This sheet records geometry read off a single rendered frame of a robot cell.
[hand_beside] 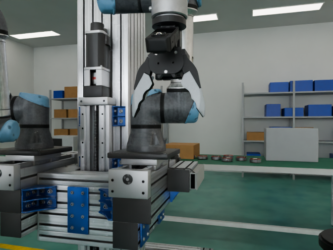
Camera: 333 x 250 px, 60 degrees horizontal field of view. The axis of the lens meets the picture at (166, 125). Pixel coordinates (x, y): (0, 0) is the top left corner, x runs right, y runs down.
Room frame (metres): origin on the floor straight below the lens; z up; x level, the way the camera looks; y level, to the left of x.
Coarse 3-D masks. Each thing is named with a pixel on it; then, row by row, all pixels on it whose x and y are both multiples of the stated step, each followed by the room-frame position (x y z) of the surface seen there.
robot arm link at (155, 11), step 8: (152, 0) 0.58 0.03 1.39; (160, 0) 0.57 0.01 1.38; (168, 0) 0.56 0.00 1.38; (176, 0) 0.56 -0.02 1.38; (184, 0) 0.58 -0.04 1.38; (152, 8) 0.58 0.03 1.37; (160, 8) 0.57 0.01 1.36; (168, 8) 0.56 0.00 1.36; (176, 8) 0.56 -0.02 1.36; (184, 8) 0.58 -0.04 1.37; (152, 16) 0.59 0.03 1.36; (184, 16) 0.58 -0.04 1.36
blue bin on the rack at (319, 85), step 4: (316, 80) 5.75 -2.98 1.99; (320, 80) 5.73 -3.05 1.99; (324, 80) 5.71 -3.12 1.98; (328, 80) 5.69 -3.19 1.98; (332, 80) 5.67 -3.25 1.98; (316, 84) 5.75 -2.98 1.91; (320, 84) 5.73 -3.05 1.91; (324, 84) 5.71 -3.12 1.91; (328, 84) 5.69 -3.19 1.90; (332, 84) 5.67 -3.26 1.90; (316, 88) 5.75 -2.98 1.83; (320, 88) 5.73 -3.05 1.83; (324, 88) 5.71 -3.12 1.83; (328, 88) 5.69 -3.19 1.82; (332, 88) 5.67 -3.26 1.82
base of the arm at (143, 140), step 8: (136, 128) 1.06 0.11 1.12; (144, 128) 1.05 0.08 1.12; (152, 128) 1.06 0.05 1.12; (160, 128) 1.09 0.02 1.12; (136, 136) 1.05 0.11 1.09; (144, 136) 1.04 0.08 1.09; (152, 136) 1.05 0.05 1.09; (160, 136) 1.07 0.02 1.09; (128, 144) 1.07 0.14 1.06; (136, 144) 1.04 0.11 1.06; (144, 144) 1.04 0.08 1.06; (152, 144) 1.05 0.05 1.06; (160, 144) 1.06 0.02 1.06
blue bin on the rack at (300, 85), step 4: (296, 80) 5.85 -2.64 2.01; (300, 80) 5.83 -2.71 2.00; (304, 80) 5.80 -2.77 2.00; (308, 80) 5.78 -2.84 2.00; (312, 80) 5.76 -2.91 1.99; (288, 84) 6.16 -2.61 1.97; (292, 84) 5.87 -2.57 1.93; (296, 84) 5.85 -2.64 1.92; (300, 84) 5.83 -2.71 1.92; (304, 84) 5.80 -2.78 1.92; (308, 84) 5.78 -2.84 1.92; (312, 84) 5.76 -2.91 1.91; (288, 88) 6.15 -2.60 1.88; (292, 88) 5.87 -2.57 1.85; (296, 88) 5.85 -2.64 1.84; (300, 88) 5.83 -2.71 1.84; (304, 88) 5.80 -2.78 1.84; (308, 88) 5.78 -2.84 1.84; (312, 88) 5.76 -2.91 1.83
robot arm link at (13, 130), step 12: (0, 12) 0.93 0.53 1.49; (0, 24) 0.91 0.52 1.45; (0, 36) 0.92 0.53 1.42; (0, 48) 0.93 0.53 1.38; (0, 60) 0.93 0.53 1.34; (0, 72) 0.93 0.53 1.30; (0, 84) 0.93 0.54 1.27; (0, 96) 0.94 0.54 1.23; (0, 108) 0.94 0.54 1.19; (0, 120) 0.94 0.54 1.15; (12, 120) 0.97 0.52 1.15; (0, 132) 0.94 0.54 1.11; (12, 132) 0.96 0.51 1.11
